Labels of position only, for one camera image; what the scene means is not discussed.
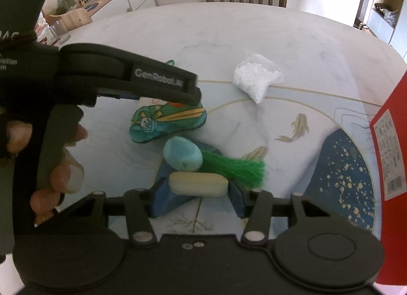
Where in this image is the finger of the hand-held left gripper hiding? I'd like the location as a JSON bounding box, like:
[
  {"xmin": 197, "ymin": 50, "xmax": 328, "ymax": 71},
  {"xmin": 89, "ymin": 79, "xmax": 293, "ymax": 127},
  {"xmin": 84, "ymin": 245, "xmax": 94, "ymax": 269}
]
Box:
[{"xmin": 56, "ymin": 43, "xmax": 203, "ymax": 107}]

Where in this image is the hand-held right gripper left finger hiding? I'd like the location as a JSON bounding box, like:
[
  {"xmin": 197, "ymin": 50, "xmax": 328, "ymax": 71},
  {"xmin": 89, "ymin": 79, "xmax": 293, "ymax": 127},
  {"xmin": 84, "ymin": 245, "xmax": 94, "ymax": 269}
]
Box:
[{"xmin": 71, "ymin": 177, "xmax": 195, "ymax": 246}]

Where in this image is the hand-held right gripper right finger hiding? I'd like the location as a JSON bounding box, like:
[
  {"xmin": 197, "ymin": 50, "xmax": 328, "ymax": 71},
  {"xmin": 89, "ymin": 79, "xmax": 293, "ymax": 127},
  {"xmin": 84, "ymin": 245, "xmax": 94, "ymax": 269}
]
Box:
[{"xmin": 228, "ymin": 180, "xmax": 333, "ymax": 246}]

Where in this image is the cream soap-shaped bar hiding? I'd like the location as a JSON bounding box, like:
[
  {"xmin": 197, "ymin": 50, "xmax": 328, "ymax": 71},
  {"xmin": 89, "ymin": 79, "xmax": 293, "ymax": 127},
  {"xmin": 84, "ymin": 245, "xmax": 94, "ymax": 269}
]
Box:
[{"xmin": 168, "ymin": 172, "xmax": 229, "ymax": 198}]

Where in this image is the green plush keychain toy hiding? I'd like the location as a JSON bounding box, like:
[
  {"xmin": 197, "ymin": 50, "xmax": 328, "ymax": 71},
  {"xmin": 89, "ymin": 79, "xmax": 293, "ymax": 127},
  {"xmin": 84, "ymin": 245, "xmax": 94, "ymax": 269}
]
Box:
[{"xmin": 129, "ymin": 59, "xmax": 208, "ymax": 144}]

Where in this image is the green tassel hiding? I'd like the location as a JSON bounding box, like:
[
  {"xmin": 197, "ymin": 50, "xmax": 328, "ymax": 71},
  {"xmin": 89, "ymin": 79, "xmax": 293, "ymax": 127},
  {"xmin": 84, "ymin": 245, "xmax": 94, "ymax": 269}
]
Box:
[{"xmin": 201, "ymin": 151, "xmax": 266, "ymax": 192}]

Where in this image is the teal egg-shaped plush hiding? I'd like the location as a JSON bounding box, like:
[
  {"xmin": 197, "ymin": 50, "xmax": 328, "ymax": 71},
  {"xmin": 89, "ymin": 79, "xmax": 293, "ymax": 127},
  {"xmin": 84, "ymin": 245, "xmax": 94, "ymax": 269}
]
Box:
[{"xmin": 162, "ymin": 136, "xmax": 203, "ymax": 172}]

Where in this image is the clear drinking glass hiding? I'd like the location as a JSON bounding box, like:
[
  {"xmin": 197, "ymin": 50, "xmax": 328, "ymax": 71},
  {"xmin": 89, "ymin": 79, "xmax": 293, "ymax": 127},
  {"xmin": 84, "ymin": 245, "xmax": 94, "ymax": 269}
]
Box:
[{"xmin": 48, "ymin": 20, "xmax": 71, "ymax": 46}]

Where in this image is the small light wooden chair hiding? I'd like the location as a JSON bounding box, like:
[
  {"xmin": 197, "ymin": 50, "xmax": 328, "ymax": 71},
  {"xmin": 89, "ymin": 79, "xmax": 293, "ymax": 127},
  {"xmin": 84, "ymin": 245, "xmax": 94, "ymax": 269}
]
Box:
[{"xmin": 48, "ymin": 8, "xmax": 94, "ymax": 32}]

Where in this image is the bag of white crystals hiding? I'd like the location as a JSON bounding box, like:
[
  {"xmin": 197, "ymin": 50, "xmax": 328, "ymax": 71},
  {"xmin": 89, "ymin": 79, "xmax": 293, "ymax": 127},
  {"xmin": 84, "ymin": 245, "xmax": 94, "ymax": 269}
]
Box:
[{"xmin": 233, "ymin": 54, "xmax": 284, "ymax": 105}]

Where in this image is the red box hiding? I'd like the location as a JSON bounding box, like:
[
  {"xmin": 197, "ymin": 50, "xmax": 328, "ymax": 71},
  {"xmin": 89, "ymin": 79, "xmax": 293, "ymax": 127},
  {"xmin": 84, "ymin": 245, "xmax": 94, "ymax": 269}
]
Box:
[{"xmin": 369, "ymin": 71, "xmax": 407, "ymax": 287}]

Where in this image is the white shelf cabinet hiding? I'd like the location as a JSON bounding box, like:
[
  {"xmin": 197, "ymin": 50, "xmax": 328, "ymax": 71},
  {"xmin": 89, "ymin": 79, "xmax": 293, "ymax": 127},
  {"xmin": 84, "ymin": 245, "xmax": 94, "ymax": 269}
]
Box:
[{"xmin": 354, "ymin": 0, "xmax": 407, "ymax": 60}]

